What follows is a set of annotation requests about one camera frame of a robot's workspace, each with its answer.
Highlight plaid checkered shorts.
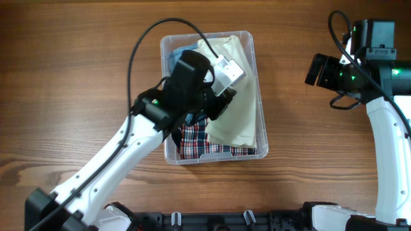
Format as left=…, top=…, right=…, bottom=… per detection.
left=171, top=117, right=256, bottom=159

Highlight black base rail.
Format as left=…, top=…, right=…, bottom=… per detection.
left=131, top=210, right=314, bottom=231

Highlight clear plastic container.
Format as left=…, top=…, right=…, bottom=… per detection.
left=160, top=31, right=269, bottom=165

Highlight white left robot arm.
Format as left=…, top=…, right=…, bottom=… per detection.
left=24, top=51, right=245, bottom=230

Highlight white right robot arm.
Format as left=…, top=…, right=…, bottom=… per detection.
left=303, top=19, right=410, bottom=230

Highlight blue jeans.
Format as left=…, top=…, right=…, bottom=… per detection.
left=168, top=43, right=198, bottom=126

